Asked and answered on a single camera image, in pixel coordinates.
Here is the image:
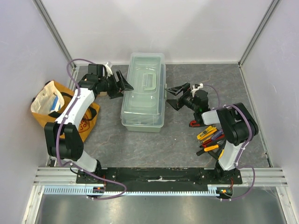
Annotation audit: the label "green clear-lid toolbox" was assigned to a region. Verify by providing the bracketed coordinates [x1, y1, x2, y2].
[121, 53, 167, 133]

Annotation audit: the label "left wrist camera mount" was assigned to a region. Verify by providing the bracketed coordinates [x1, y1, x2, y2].
[104, 62, 113, 77]

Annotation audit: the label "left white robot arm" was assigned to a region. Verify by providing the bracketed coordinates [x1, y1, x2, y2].
[44, 63, 134, 183]

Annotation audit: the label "red black utility knife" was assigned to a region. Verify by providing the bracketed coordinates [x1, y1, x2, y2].
[189, 120, 206, 128]

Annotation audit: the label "yellow canvas tote bag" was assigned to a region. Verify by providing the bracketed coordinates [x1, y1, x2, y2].
[30, 80, 100, 141]

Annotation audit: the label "yellow handled pliers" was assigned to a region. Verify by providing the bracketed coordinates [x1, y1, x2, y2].
[218, 149, 224, 160]

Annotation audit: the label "black handled tool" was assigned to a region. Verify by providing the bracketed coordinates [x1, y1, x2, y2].
[196, 147, 221, 159]

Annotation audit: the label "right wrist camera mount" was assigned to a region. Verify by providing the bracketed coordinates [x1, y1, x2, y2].
[191, 83, 204, 97]

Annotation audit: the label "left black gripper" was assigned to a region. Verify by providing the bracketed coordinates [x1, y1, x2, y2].
[99, 70, 134, 100]

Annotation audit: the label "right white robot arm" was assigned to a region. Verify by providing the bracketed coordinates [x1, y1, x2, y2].
[165, 83, 259, 184]

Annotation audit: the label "orange handled screwdriver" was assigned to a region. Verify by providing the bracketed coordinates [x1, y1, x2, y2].
[204, 144, 219, 152]

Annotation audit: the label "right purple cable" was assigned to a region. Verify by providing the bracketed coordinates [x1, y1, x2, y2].
[203, 84, 256, 201]

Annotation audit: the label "blue red screwdriver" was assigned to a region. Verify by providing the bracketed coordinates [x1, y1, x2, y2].
[203, 130, 224, 143]

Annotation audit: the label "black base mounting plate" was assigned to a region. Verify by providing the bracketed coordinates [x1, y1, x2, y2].
[76, 167, 242, 186]

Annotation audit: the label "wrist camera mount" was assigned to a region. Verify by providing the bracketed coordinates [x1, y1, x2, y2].
[191, 83, 204, 97]
[104, 62, 113, 77]

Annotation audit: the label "blue slotted cable duct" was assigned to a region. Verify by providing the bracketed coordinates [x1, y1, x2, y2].
[43, 185, 221, 196]

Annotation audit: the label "red handled screwdriver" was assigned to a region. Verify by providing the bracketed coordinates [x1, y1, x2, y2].
[200, 134, 225, 148]

